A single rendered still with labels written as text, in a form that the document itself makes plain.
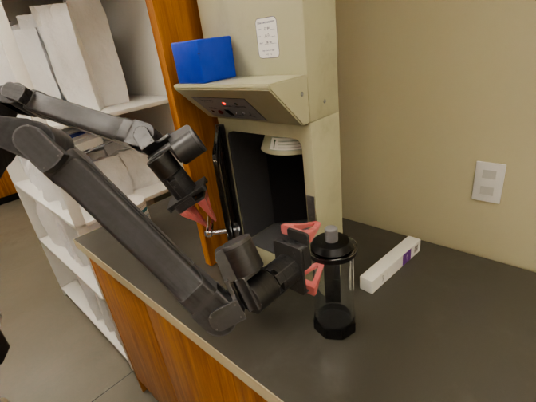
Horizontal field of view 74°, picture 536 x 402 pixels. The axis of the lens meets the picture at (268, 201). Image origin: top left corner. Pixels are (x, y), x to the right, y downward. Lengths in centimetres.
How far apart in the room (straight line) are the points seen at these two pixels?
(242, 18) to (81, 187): 51
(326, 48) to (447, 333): 68
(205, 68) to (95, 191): 39
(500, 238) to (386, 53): 62
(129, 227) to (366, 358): 56
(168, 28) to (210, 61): 18
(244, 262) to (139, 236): 17
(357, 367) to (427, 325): 21
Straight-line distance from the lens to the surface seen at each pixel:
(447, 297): 104
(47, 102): 105
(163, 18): 100
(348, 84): 123
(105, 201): 59
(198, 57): 84
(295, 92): 74
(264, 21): 83
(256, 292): 59
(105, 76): 201
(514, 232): 119
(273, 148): 90
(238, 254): 58
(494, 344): 95
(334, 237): 76
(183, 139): 80
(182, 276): 59
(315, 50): 79
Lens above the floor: 159
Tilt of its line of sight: 25 degrees down
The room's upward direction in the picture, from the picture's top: 7 degrees counter-clockwise
